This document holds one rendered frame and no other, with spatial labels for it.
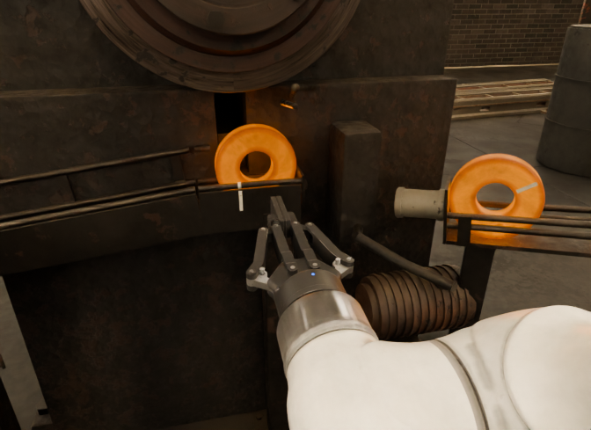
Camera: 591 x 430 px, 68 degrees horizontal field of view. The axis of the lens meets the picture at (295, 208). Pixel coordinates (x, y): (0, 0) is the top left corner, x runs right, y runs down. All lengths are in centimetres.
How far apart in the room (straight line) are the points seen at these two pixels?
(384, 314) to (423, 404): 52
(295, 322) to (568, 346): 21
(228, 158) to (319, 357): 52
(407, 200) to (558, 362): 55
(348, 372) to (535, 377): 12
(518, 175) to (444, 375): 52
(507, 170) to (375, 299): 33
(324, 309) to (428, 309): 50
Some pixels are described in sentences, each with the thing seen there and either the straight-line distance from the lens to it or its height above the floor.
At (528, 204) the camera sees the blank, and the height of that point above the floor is 71.
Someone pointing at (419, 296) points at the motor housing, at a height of 52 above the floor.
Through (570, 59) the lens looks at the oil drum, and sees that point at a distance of 331.
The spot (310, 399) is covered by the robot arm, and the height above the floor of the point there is 75.
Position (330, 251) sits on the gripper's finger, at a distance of 53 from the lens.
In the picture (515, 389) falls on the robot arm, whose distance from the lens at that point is 35.
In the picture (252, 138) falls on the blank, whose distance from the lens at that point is 81.
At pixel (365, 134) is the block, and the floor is 79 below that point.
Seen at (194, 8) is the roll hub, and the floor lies 101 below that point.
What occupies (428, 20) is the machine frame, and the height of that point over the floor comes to 98.
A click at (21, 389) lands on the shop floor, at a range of 159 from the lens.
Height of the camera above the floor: 102
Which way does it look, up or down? 25 degrees down
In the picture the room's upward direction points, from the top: straight up
